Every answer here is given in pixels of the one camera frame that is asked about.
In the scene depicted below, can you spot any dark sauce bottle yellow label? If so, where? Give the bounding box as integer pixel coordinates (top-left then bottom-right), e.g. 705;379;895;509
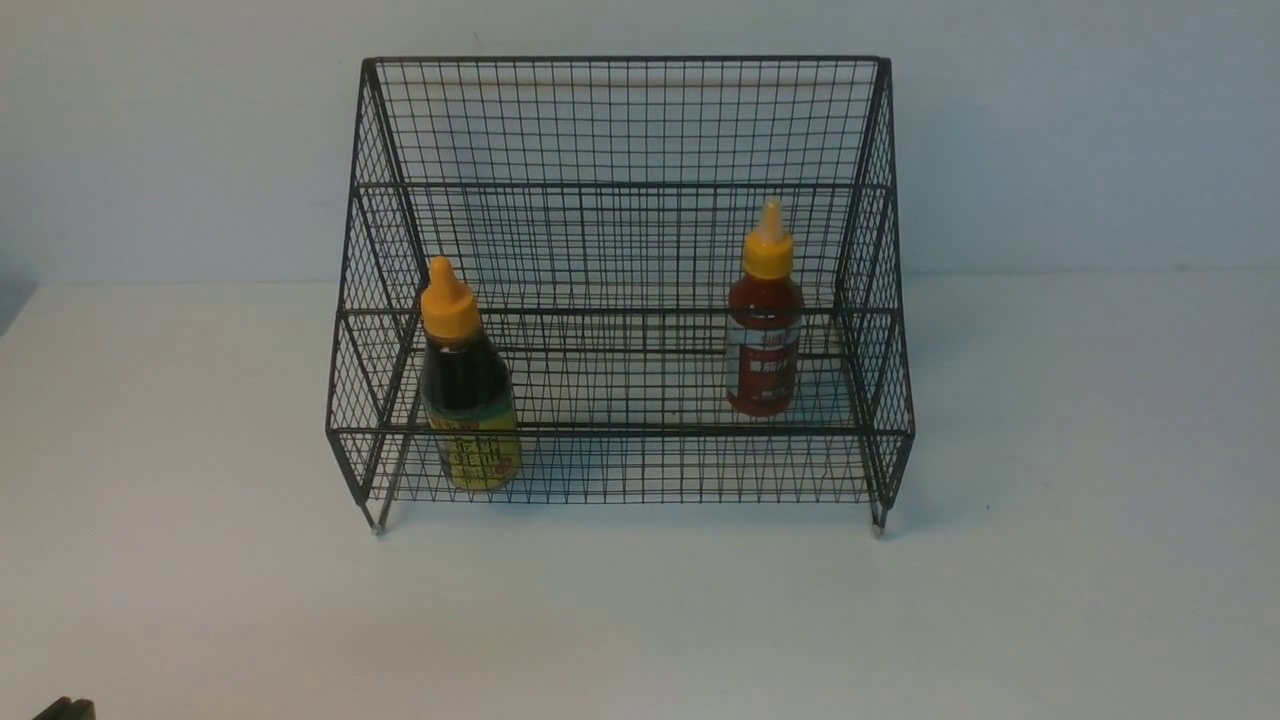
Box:
420;256;522;493

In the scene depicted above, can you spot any black wire mesh rack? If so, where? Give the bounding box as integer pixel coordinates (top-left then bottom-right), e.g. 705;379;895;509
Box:
325;55;916;534

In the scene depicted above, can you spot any red sauce bottle yellow cap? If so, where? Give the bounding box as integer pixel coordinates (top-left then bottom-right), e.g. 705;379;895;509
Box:
726;197;805;418

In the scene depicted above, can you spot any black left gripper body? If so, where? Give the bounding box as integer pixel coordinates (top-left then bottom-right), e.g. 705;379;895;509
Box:
33;697;96;720

